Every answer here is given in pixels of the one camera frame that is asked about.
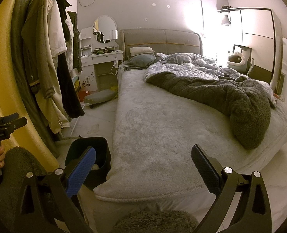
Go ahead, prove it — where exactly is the dark grey fleece blanket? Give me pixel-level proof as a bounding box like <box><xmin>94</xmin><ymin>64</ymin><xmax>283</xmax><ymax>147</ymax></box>
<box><xmin>147</xmin><ymin>72</ymin><xmax>279</xmax><ymax>150</ymax></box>

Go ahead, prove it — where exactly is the black plastic bin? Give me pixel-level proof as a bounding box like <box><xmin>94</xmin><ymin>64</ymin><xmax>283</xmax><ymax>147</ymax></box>
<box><xmin>64</xmin><ymin>136</ymin><xmax>112</xmax><ymax>191</ymax></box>

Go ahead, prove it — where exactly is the red box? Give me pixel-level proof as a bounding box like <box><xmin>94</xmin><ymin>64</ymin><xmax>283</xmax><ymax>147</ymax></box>
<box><xmin>78</xmin><ymin>90</ymin><xmax>92</xmax><ymax>102</ymax></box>

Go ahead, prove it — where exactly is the oval vanity mirror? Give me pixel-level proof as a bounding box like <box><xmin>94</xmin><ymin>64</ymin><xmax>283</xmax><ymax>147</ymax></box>
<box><xmin>92</xmin><ymin>16</ymin><xmax>118</xmax><ymax>44</ymax></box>

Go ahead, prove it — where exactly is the wall shelf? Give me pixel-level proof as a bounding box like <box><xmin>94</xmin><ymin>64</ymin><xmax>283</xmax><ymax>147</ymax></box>
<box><xmin>217</xmin><ymin>4</ymin><xmax>241</xmax><ymax>13</ymax></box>

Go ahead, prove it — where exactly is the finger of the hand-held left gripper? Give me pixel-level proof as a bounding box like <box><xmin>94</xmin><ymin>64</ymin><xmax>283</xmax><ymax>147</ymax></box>
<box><xmin>0</xmin><ymin>112</ymin><xmax>20</xmax><ymax>127</ymax></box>
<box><xmin>0</xmin><ymin>117</ymin><xmax>28</xmax><ymax>133</ymax></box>

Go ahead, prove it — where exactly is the yellow curtain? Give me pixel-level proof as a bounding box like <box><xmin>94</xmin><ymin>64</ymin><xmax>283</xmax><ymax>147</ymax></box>
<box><xmin>0</xmin><ymin>0</ymin><xmax>61</xmax><ymax>173</ymax></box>

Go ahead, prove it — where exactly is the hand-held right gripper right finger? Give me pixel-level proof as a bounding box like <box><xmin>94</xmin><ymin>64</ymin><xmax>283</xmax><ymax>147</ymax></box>
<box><xmin>191</xmin><ymin>144</ymin><xmax>272</xmax><ymax>233</ymax></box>

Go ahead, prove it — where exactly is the black scarf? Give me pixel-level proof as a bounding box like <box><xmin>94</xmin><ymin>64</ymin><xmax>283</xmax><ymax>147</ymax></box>
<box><xmin>47</xmin><ymin>0</ymin><xmax>73</xmax><ymax>42</ymax></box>

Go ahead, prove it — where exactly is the cream drawstring coat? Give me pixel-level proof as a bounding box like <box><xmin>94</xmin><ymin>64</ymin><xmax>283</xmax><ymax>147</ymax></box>
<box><xmin>40</xmin><ymin>0</ymin><xmax>70</xmax><ymax>136</ymax></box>

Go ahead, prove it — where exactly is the white pillow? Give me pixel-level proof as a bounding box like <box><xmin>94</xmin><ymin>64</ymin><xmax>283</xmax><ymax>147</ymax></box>
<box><xmin>129</xmin><ymin>47</ymin><xmax>155</xmax><ymax>56</ymax></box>

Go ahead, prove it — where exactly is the grey upholstered bed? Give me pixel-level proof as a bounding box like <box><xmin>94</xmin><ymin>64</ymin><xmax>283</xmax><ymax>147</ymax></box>
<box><xmin>94</xmin><ymin>29</ymin><xmax>287</xmax><ymax>197</ymax></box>

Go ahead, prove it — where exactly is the green knit vest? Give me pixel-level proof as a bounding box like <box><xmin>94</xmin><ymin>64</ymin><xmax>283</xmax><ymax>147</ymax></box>
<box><xmin>67</xmin><ymin>11</ymin><xmax>83</xmax><ymax>74</ymax></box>

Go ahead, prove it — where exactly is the white table lamp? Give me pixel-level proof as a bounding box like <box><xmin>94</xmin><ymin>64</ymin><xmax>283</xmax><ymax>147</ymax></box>
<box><xmin>109</xmin><ymin>30</ymin><xmax>119</xmax><ymax>47</ymax></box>

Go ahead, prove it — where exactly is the white shirt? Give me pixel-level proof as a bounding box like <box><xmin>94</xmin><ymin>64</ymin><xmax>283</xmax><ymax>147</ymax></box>
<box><xmin>47</xmin><ymin>2</ymin><xmax>68</xmax><ymax>58</ymax></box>

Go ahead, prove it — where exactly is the yellow picture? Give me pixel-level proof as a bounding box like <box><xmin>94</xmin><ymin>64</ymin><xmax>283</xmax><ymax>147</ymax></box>
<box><xmin>72</xmin><ymin>76</ymin><xmax>82</xmax><ymax>96</ymax></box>

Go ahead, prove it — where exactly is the white wardrobe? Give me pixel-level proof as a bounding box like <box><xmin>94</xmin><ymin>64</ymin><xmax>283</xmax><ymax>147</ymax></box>
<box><xmin>230</xmin><ymin>8</ymin><xmax>284</xmax><ymax>86</ymax></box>

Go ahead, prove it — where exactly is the blue white patterned duvet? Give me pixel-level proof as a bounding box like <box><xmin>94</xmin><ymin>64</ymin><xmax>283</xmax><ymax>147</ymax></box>
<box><xmin>143</xmin><ymin>53</ymin><xmax>278</xmax><ymax>108</ymax></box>

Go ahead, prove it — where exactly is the grey cushioned rolling stool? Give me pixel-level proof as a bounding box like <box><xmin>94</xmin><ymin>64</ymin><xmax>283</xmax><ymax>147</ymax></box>
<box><xmin>83</xmin><ymin>89</ymin><xmax>116</xmax><ymax>109</ymax></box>

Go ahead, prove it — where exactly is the grey pillow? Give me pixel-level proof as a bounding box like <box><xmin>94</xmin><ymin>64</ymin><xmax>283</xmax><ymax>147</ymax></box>
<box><xmin>125</xmin><ymin>54</ymin><xmax>157</xmax><ymax>70</ymax></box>

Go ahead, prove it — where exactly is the olive knit cardigan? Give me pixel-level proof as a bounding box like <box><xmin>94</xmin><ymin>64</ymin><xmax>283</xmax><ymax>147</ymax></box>
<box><xmin>21</xmin><ymin>0</ymin><xmax>56</xmax><ymax>100</ymax></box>

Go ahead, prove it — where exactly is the black office chair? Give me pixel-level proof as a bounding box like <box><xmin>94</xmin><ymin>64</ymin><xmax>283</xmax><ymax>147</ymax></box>
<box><xmin>231</xmin><ymin>44</ymin><xmax>255</xmax><ymax>75</ymax></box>

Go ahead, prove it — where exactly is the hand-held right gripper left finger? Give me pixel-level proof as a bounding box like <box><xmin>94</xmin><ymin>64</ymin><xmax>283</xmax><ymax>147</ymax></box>
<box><xmin>14</xmin><ymin>146</ymin><xmax>97</xmax><ymax>233</ymax></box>

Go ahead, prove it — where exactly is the black fleece garment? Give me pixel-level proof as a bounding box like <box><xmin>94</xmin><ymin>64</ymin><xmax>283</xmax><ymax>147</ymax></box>
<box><xmin>55</xmin><ymin>51</ymin><xmax>85</xmax><ymax>119</ymax></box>

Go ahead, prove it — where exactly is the white vanity desk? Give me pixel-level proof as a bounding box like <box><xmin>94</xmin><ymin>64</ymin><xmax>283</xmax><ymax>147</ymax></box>
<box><xmin>80</xmin><ymin>27</ymin><xmax>124</xmax><ymax>93</ymax></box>

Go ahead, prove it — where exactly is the person's fuzzy grey clothing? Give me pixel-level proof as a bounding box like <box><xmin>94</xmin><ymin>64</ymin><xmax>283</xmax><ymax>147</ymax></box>
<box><xmin>111</xmin><ymin>210</ymin><xmax>200</xmax><ymax>233</ymax></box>

